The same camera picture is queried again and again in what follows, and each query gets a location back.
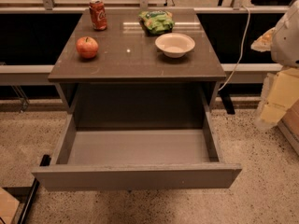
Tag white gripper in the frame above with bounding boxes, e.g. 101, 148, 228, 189
250, 4, 299, 131

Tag red apple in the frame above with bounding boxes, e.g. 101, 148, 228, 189
76, 36, 99, 59

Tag grey cabinet with top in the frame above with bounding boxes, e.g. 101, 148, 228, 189
49, 9, 225, 130

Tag open grey top drawer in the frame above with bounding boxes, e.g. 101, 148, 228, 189
31, 87, 243, 192

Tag white bowl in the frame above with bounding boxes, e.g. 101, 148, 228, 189
155, 33, 195, 58

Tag green chip bag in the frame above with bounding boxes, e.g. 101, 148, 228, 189
138, 10, 175, 35

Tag red cola can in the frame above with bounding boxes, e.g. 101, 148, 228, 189
89, 0, 107, 31

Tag white cable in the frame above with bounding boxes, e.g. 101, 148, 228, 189
218, 5, 251, 92

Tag black floor rail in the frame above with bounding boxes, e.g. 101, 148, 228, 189
17, 154, 50, 224

